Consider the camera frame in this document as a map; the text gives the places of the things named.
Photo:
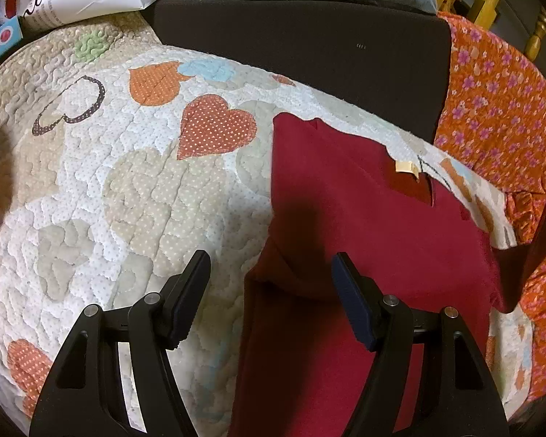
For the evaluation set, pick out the dark red garment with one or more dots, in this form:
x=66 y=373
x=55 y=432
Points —
x=373 y=218

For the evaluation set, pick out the orange floral cloth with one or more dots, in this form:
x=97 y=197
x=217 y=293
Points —
x=496 y=118

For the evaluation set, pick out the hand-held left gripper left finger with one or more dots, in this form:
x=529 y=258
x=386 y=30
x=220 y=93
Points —
x=185 y=301

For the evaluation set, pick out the dark brown cushion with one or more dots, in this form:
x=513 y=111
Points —
x=300 y=50

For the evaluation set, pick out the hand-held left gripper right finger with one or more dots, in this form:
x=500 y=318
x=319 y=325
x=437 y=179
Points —
x=351 y=296

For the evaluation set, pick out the heart-patterned quilted blanket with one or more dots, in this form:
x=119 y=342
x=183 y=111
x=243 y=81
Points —
x=132 y=182

